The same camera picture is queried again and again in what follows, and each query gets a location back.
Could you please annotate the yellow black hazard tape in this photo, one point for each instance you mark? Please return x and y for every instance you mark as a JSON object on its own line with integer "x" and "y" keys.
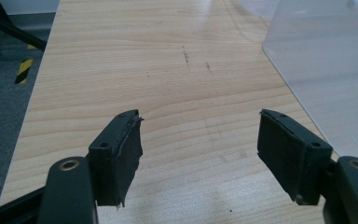
{"x": 23, "y": 71}

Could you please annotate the white translucent plastic sheet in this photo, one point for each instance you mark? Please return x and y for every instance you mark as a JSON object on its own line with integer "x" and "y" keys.
{"x": 326, "y": 62}

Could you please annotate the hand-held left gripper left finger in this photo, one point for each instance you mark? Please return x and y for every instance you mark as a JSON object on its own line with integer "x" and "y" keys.
{"x": 115, "y": 161}

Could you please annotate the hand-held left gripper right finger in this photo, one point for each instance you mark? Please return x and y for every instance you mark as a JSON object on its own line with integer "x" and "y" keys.
{"x": 292, "y": 155}

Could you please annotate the black metal stand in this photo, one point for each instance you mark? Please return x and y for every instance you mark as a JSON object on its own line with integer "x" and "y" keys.
{"x": 3, "y": 28}

